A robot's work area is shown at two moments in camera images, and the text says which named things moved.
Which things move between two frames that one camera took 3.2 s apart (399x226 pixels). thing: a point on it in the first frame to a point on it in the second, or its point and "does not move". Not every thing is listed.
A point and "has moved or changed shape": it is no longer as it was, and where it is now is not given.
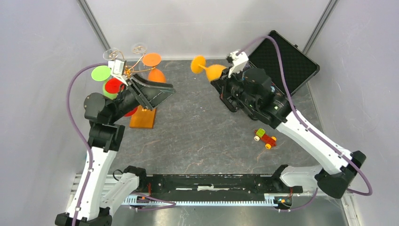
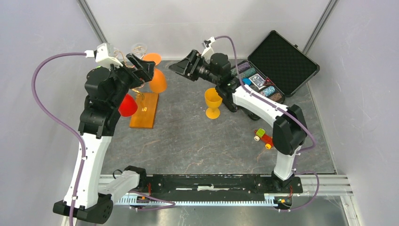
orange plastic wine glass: [153, 59] does not move
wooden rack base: [143, 117] does not move
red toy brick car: [268, 141] does not move
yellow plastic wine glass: [213, 71] has moved or changed shape
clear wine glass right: [140, 48] does not move
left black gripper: [155, 93] to [144, 73]
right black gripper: [222, 84] to [184, 67]
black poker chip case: [300, 68] does not move
